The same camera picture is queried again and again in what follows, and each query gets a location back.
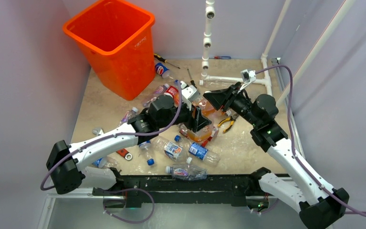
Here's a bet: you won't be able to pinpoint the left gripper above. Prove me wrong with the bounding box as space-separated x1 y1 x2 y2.
158 99 211 131

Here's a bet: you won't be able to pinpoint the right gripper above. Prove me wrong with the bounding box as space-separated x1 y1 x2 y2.
204 82 260 127

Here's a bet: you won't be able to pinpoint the large orange label bottle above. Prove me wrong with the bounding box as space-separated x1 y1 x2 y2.
179 95 228 143

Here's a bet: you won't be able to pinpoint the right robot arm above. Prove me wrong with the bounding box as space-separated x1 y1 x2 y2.
203 82 349 229

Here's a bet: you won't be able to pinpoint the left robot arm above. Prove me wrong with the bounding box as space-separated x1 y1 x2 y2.
40 91 211 195

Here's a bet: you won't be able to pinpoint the Pepsi bottle near bin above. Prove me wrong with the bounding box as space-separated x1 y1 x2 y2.
154 62 173 79

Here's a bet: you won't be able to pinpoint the orange plastic bin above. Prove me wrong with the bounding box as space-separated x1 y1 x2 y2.
62 0 155 101

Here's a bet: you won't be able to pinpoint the clear bottle by pipe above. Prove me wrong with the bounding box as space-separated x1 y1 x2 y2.
199 80 236 92

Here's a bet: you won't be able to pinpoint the yellow black pliers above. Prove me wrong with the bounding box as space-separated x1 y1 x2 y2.
217 114 239 134

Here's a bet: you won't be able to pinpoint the black yellow short screwdriver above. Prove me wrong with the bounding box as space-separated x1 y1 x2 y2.
187 68 197 88

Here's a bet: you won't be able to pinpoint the red label Nongfu bottle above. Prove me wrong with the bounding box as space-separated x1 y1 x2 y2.
163 85 180 106

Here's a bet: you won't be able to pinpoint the red blue small screwdriver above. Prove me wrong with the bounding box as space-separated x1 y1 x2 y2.
209 56 231 60

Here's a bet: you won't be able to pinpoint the blue Pocari label bottle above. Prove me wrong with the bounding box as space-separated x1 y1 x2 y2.
174 135 221 167

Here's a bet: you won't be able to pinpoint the white orange label bottle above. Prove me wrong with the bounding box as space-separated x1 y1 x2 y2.
152 136 187 163

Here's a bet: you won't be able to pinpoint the blue label bottle standing cap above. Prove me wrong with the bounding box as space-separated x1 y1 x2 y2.
139 141 155 167

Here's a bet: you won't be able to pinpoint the black yellow long screwdriver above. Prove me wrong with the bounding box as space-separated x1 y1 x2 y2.
153 53 180 69

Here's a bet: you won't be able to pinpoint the purple label front bottle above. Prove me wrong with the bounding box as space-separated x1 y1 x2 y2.
165 157 208 181

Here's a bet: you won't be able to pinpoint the purple label bottle left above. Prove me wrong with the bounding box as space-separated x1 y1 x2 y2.
118 107 139 126

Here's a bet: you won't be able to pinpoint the red adjustable wrench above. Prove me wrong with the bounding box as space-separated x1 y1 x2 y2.
92 127 133 161

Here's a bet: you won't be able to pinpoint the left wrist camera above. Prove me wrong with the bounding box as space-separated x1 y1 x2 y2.
180 81 200 104

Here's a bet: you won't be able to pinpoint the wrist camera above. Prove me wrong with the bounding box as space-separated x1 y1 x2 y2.
241 69 256 83
180 81 200 104

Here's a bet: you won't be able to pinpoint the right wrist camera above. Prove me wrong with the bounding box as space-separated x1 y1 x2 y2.
241 69 256 83

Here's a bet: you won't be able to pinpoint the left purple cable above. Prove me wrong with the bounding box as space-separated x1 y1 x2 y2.
40 80 183 191

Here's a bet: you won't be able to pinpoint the white PVC pipe frame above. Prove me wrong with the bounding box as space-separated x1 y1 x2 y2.
198 0 355 95

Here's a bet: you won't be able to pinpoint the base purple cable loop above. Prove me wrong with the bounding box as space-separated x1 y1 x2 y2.
102 188 155 224

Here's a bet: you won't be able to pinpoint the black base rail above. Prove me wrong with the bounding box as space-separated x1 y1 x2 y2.
92 167 270 208

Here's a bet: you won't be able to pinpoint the aluminium frame rail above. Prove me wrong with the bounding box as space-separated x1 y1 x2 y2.
37 188 134 229

